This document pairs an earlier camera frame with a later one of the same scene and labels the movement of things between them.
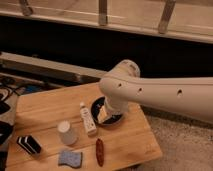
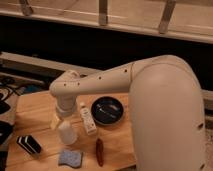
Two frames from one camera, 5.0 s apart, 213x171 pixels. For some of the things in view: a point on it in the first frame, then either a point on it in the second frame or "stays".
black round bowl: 95,107 stays
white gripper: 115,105 to 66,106
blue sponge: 70,158 stays
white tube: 87,120 stays
